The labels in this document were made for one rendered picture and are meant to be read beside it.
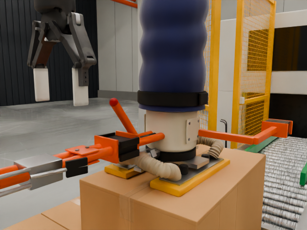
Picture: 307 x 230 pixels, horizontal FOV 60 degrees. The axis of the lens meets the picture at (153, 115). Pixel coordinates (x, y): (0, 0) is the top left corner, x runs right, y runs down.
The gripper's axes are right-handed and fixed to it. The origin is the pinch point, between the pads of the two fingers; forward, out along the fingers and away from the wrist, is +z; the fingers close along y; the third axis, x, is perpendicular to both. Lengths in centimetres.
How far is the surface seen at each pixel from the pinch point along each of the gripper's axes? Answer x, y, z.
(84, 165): -1.5, -5.1, 13.7
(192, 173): -36.1, -10.5, 24.7
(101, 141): -12.4, 2.3, 12.1
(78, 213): -47, 62, 67
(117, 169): -25.4, 10.4, 24.9
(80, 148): -5.7, 1.9, 12.3
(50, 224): -32, 64, 67
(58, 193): -117, 198, 122
